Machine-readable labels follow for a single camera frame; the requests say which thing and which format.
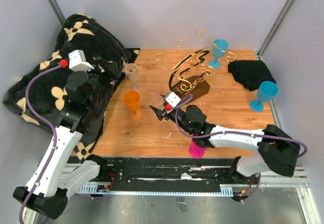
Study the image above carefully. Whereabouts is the gold wine glass rack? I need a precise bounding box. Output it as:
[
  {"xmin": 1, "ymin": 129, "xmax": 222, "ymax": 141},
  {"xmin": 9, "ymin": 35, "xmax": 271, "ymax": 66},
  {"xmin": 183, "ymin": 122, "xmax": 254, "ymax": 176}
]
[{"xmin": 154, "ymin": 29, "xmax": 236, "ymax": 99}]

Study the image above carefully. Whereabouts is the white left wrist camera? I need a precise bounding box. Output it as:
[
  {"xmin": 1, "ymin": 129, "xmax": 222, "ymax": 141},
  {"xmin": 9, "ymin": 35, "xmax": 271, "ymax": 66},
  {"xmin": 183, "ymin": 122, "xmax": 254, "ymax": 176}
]
[{"xmin": 68, "ymin": 50, "xmax": 94, "ymax": 72}]

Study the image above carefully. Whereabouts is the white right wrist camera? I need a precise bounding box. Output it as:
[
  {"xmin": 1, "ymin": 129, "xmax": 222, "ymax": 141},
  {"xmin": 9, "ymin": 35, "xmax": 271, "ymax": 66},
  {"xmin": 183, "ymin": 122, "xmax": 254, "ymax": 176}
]
[{"xmin": 164, "ymin": 91, "xmax": 181, "ymax": 107}]

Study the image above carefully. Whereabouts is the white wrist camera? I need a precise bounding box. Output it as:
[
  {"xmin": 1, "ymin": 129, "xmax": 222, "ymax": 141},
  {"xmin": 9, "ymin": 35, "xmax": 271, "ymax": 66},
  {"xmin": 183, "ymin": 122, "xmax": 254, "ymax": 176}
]
[
  {"xmin": 68, "ymin": 50, "xmax": 94, "ymax": 72},
  {"xmin": 164, "ymin": 91, "xmax": 181, "ymax": 107}
]

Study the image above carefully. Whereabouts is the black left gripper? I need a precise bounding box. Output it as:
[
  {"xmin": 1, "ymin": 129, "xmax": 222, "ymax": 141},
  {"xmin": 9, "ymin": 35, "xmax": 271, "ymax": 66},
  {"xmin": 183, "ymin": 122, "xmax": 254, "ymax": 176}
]
[{"xmin": 77, "ymin": 57, "xmax": 118, "ymax": 109}]

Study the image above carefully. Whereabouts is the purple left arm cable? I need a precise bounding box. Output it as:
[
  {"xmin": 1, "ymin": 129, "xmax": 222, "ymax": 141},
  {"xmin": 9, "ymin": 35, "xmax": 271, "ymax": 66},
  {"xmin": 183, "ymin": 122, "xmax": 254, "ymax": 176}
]
[{"xmin": 19, "ymin": 59, "xmax": 70, "ymax": 224}]

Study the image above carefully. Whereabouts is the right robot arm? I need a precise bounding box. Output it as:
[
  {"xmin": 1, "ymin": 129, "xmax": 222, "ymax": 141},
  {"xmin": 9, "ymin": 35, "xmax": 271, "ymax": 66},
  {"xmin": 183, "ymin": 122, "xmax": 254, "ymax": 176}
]
[{"xmin": 151, "ymin": 105, "xmax": 300, "ymax": 183}]

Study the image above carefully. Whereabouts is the blue wine glass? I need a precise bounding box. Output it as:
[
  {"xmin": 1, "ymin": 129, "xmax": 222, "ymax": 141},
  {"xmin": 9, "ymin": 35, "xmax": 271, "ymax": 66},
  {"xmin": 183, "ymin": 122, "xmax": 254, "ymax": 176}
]
[
  {"xmin": 250, "ymin": 81, "xmax": 279, "ymax": 112},
  {"xmin": 209, "ymin": 39, "xmax": 229, "ymax": 69}
]

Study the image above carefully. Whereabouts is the black cloth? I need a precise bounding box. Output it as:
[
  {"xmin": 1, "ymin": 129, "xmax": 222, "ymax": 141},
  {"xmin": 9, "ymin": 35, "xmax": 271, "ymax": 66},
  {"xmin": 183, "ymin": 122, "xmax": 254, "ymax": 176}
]
[{"xmin": 228, "ymin": 60, "xmax": 276, "ymax": 91}]

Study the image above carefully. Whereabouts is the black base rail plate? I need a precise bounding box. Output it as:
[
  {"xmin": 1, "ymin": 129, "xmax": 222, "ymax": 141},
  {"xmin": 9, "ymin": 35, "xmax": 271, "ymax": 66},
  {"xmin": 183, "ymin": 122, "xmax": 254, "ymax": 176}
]
[{"xmin": 77, "ymin": 157, "xmax": 258, "ymax": 197}]

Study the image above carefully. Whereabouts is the pink wine glass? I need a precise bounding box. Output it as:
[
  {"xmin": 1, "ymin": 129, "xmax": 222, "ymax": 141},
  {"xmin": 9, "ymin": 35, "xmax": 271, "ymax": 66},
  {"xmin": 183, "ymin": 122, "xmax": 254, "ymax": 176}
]
[{"xmin": 188, "ymin": 140, "xmax": 207, "ymax": 159}]

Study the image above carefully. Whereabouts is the black floral blanket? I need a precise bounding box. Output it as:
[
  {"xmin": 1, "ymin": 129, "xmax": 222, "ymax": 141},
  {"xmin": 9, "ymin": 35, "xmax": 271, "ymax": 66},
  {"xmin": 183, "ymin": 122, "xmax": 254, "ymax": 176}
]
[{"xmin": 3, "ymin": 14, "xmax": 140, "ymax": 161}]

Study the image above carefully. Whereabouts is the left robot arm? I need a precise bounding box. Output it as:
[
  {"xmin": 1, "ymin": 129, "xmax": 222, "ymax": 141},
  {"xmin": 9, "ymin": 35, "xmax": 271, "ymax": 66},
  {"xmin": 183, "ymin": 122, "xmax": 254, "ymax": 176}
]
[{"xmin": 13, "ymin": 58, "xmax": 116, "ymax": 223}]

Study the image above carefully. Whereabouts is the clear wine glass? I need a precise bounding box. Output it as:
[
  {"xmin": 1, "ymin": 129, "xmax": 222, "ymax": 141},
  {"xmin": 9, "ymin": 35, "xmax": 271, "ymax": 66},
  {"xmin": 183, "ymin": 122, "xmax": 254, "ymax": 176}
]
[
  {"xmin": 150, "ymin": 95, "xmax": 169, "ymax": 122},
  {"xmin": 125, "ymin": 63, "xmax": 140, "ymax": 92}
]

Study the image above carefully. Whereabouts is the orange wine glass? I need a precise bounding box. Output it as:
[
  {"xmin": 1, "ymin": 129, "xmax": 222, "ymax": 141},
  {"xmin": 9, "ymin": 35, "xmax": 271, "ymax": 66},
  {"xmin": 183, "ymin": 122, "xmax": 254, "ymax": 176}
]
[{"xmin": 122, "ymin": 90, "xmax": 143, "ymax": 120}]

